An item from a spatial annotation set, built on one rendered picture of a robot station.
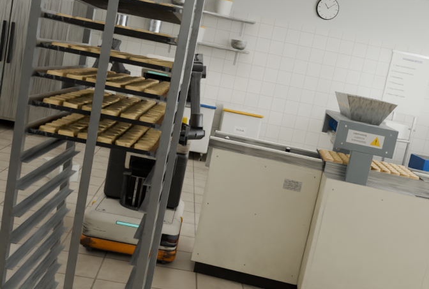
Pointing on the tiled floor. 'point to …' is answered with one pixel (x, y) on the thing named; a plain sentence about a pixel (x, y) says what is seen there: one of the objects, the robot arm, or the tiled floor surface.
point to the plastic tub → (62, 170)
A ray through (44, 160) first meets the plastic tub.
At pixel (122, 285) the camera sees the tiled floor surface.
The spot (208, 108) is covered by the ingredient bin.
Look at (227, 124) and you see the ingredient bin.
